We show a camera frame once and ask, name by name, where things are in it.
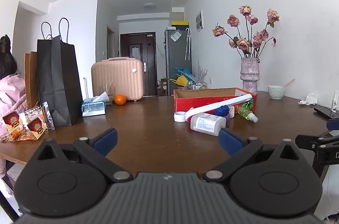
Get dried lavender bunch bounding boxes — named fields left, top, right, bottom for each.
left=190, top=61, right=209, bottom=83

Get crumpled white tissue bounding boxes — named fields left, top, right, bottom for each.
left=298, top=93, right=318, bottom=106

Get brown paper bag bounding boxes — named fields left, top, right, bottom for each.
left=25, top=51, right=40, bottom=109

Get black phone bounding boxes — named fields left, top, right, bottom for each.
left=314, top=106, right=339, bottom=119

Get small white spray bottle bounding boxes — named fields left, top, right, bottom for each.
left=331, top=90, right=339, bottom=111

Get orange snack packet red label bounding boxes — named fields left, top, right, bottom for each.
left=26, top=118, right=49, bottom=139
left=2, top=111, right=28, bottom=140

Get yellow watering can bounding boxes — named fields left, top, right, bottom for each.
left=169, top=75, right=189, bottom=87

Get dark brown entrance door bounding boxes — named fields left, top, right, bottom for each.
left=120, top=33, right=157, bottom=97

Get pale green bowl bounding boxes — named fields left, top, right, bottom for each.
left=268, top=85, right=287, bottom=100

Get black paper bag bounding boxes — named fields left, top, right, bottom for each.
left=36, top=18, right=83, bottom=127

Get red cardboard box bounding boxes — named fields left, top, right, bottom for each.
left=173, top=87, right=257, bottom=115

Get blue ridged cap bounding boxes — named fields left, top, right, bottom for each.
left=214, top=105, right=230, bottom=118

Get clear plastic packet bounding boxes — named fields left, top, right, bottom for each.
left=39, top=101, right=56, bottom=131

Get green spray bottle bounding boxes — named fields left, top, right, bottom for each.
left=237, top=105, right=259, bottom=123

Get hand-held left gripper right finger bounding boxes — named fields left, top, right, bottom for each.
left=204, top=128, right=309, bottom=183

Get pink textured vase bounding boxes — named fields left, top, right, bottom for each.
left=240, top=57, right=261, bottom=94

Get blue plastic item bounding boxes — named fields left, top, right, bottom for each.
left=173, top=68, right=192, bottom=77

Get blue tissue pack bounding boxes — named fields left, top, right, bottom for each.
left=82, top=92, right=110, bottom=117

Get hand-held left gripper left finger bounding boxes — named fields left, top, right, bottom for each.
left=28, top=128, right=133, bottom=183

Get long white plastic handle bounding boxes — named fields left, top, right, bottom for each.
left=184, top=94, right=254, bottom=122

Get pink ribbed suitcase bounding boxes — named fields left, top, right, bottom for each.
left=91, top=57, right=144, bottom=102

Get interior doorway frame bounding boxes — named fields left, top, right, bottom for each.
left=106, top=25, right=116, bottom=59

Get clear folded umbrella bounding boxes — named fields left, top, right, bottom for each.
left=185, top=28, right=192, bottom=61

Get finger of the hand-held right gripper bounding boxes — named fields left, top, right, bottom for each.
left=326, top=119, right=339, bottom=132
left=295, top=133, right=339, bottom=152

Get clear bottle white label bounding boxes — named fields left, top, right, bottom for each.
left=190, top=112, right=227, bottom=137

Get clear glass cup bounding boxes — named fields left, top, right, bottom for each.
left=97, top=85, right=116, bottom=105

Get rack of small bottles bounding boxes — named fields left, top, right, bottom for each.
left=187, top=81, right=207, bottom=91

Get white wall panel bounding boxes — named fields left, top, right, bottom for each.
left=195, top=10, right=204, bottom=33

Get dried pink roses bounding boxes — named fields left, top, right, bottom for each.
left=212, top=4, right=280, bottom=58

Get grey refrigerator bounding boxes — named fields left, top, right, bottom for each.
left=164, top=28, right=192, bottom=96

